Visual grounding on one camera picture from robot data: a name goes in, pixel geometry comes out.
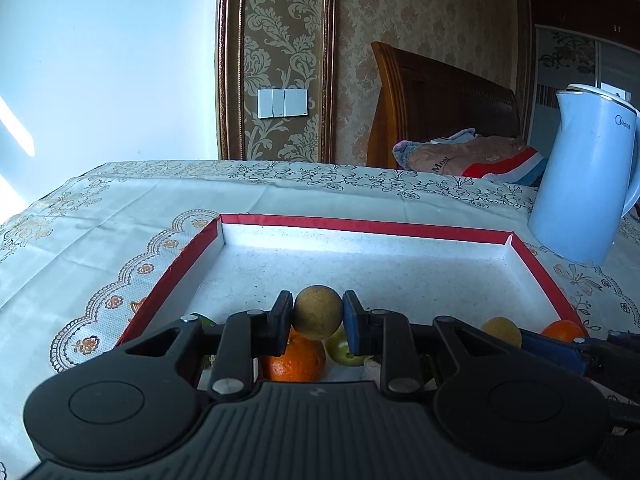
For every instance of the large orange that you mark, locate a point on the large orange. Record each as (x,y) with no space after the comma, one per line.
(297,360)

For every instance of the small orange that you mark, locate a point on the small orange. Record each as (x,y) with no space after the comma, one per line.
(562,329)

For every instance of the green citrus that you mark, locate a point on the green citrus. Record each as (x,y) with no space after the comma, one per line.
(342,352)

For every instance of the green cucumber piece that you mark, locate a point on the green cucumber piece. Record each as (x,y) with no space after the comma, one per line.
(205,320)

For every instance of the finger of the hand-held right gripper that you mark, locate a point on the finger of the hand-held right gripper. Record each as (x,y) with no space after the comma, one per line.
(550,352)

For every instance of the patterned pillow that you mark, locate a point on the patterned pillow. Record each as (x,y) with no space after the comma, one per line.
(465,157)

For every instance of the brown round fruit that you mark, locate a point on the brown round fruit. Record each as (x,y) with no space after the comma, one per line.
(317,312)

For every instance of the ornate framed wall panel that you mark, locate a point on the ornate framed wall panel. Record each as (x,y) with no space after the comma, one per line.
(285,25)

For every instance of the white wall switch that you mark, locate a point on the white wall switch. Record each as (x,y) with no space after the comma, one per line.
(282,102)

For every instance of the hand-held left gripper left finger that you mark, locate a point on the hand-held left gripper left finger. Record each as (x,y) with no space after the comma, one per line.
(281,317)

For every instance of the yellow round fruit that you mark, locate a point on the yellow round fruit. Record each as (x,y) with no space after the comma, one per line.
(500,330)

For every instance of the sliding door wardrobe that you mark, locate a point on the sliding door wardrobe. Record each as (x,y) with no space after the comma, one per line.
(570,60)

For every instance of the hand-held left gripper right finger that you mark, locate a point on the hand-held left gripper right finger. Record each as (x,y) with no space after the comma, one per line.
(350,327)

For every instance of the light blue electric kettle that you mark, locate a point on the light blue electric kettle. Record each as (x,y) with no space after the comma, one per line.
(580,185)

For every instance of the red cardboard box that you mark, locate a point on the red cardboard box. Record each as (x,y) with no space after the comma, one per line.
(400,270)

